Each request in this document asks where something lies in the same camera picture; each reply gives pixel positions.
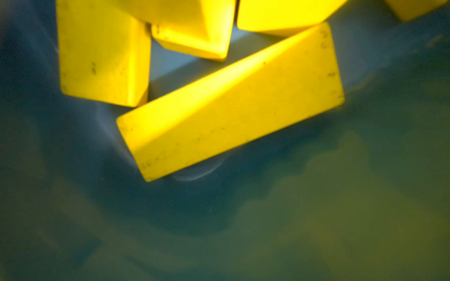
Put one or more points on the yellow small cube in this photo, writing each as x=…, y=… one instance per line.
x=197, y=28

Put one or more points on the yellow arch block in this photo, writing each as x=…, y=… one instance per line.
x=104, y=52

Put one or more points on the yellow long block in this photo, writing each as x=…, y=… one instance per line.
x=407, y=10
x=284, y=17

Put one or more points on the teal plastic bin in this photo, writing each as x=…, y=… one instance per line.
x=359, y=193

